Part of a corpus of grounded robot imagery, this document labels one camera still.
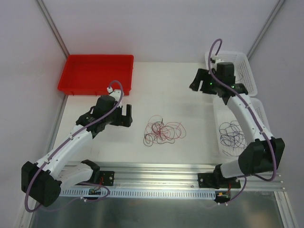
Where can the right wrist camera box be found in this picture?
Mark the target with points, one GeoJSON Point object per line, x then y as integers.
{"type": "Point", "coordinates": [215, 59]}

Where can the near white perforated basket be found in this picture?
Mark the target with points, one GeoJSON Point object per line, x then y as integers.
{"type": "Point", "coordinates": [230, 136]}

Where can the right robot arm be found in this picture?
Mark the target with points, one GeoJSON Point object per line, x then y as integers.
{"type": "Point", "coordinates": [263, 152]}

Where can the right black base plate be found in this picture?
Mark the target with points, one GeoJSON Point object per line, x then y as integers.
{"type": "Point", "coordinates": [209, 180]}

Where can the aluminium mounting rail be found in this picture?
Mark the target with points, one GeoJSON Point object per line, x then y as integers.
{"type": "Point", "coordinates": [174, 176]}

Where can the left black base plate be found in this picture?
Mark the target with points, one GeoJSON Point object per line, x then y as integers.
{"type": "Point", "coordinates": [105, 178]}

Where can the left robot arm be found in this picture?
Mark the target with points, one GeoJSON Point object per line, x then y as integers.
{"type": "Point", "coordinates": [44, 180]}

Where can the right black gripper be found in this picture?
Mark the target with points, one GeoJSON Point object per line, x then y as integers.
{"type": "Point", "coordinates": [204, 82]}

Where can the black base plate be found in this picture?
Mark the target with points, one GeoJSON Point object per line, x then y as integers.
{"type": "Point", "coordinates": [209, 180]}
{"type": "Point", "coordinates": [105, 178]}

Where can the far white perforated basket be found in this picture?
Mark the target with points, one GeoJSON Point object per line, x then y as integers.
{"type": "Point", "coordinates": [242, 69]}

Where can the white perforated basket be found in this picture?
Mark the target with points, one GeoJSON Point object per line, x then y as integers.
{"type": "Point", "coordinates": [230, 136]}
{"type": "Point", "coordinates": [242, 69]}

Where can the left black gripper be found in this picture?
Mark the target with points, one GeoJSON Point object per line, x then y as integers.
{"type": "Point", "coordinates": [121, 118]}

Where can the white slotted cable duct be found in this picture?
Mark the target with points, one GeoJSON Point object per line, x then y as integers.
{"type": "Point", "coordinates": [139, 193]}

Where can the red plastic tray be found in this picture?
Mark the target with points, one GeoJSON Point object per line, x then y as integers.
{"type": "Point", "coordinates": [92, 74]}

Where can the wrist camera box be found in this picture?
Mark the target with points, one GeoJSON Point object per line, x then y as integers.
{"type": "Point", "coordinates": [215, 59]}
{"type": "Point", "coordinates": [116, 94]}

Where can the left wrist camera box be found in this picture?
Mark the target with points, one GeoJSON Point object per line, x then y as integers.
{"type": "Point", "coordinates": [116, 94]}

